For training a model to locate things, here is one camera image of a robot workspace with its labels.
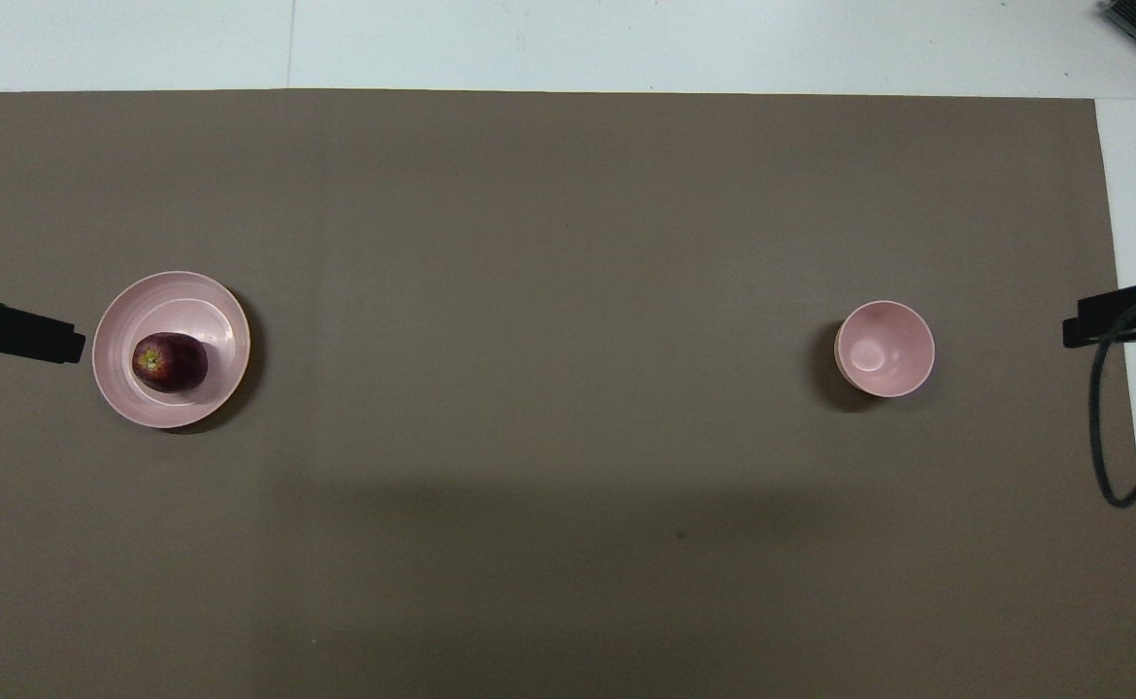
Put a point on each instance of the dark red apple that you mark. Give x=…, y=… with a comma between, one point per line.
x=175, y=364

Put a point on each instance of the pink plate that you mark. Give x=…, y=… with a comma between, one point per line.
x=189, y=301

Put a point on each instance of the pink bowl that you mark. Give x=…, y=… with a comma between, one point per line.
x=888, y=345

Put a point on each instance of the brown table mat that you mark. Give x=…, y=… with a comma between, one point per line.
x=568, y=291

